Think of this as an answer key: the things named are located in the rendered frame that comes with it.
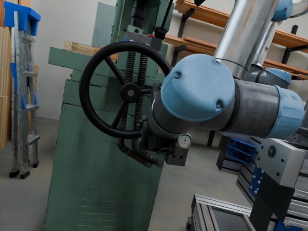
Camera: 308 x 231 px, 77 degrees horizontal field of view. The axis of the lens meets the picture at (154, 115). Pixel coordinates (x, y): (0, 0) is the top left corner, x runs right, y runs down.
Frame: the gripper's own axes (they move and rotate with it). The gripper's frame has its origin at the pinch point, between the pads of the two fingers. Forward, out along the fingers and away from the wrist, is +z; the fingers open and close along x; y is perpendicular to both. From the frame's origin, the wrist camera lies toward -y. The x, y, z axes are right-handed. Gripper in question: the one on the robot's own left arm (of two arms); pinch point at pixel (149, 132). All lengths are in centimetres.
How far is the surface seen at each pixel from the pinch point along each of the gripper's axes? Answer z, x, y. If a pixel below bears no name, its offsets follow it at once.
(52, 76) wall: 232, -118, -125
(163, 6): 24, 5, -76
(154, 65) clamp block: 3.1, 0.1, -24.2
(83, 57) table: 10.7, -24.6, -27.0
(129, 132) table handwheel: 5.4, -5.3, -0.5
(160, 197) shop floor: 108, 31, 24
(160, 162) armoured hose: 19.8, 8.6, 6.0
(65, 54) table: 10.4, -30.6, -26.6
